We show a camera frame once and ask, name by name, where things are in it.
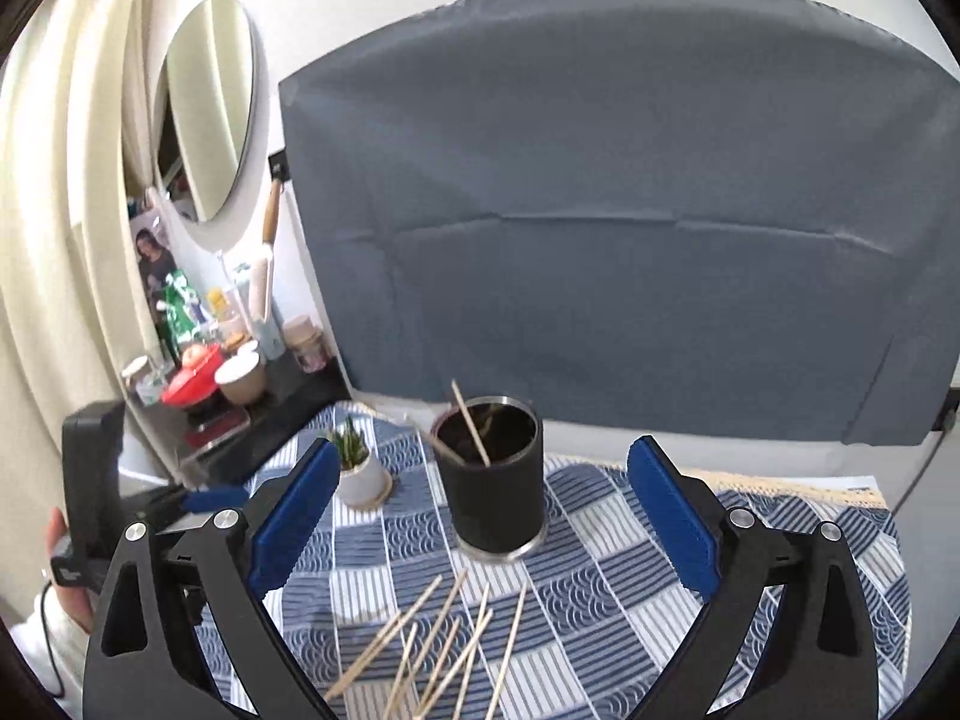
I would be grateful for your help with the glass jar with lid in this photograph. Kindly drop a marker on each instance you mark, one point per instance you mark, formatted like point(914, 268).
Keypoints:
point(137, 375)

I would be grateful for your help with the white tube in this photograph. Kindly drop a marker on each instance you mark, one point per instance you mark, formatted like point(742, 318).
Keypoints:
point(260, 289)

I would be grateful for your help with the red lidded pot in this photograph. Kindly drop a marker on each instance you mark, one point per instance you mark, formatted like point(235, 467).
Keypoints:
point(187, 386)

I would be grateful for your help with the blue patterned tablecloth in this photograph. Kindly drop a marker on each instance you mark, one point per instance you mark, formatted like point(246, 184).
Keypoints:
point(600, 600)

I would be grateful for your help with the pink jar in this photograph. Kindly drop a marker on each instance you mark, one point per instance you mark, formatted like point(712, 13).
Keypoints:
point(307, 349)

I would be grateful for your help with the light blue bottle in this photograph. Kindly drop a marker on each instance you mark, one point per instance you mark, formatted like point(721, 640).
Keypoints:
point(271, 337)

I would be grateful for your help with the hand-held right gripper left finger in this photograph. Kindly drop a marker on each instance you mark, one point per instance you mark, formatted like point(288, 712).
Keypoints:
point(296, 517)

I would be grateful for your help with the dark red flat box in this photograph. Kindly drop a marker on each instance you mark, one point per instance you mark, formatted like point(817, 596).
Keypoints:
point(214, 427)

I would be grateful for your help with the person's left forearm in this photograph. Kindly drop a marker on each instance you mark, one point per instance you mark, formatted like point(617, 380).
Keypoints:
point(26, 652)

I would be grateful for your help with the yellow capped bottle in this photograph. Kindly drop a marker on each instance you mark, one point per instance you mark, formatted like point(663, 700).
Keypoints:
point(217, 307)

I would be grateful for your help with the pile of wooden chopsticks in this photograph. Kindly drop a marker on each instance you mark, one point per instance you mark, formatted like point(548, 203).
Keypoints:
point(397, 634)

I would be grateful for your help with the black cylindrical holder cup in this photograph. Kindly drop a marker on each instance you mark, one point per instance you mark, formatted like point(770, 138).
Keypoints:
point(495, 502)

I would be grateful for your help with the grey cloth backdrop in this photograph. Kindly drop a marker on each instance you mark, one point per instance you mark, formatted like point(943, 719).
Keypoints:
point(600, 202)

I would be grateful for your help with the round wooden coaster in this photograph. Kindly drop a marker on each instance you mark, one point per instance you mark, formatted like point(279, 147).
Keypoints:
point(384, 493)

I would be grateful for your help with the person's left hand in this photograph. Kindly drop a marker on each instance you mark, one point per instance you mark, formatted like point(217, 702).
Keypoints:
point(71, 607)

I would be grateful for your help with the small plant in white pot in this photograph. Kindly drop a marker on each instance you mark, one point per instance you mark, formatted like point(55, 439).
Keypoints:
point(361, 476)

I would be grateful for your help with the cream curtain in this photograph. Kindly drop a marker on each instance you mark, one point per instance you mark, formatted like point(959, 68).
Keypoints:
point(60, 202)

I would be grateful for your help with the printed photo card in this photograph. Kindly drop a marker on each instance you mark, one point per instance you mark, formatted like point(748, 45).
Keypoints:
point(154, 255)

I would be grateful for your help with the green packet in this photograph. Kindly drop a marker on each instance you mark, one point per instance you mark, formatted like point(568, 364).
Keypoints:
point(178, 311)

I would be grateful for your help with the black wall hook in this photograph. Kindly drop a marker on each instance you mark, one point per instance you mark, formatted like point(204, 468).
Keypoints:
point(277, 165)

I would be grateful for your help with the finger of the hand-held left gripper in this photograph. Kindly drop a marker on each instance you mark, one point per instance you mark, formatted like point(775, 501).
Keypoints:
point(217, 499)

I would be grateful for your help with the beige ceramic bowl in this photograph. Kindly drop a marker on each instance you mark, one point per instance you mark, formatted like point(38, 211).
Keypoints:
point(241, 382)

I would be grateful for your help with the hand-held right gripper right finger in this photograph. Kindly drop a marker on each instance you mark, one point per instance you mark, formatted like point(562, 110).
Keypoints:
point(671, 525)

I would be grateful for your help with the oval wall mirror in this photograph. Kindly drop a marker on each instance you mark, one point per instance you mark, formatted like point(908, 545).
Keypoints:
point(210, 105)

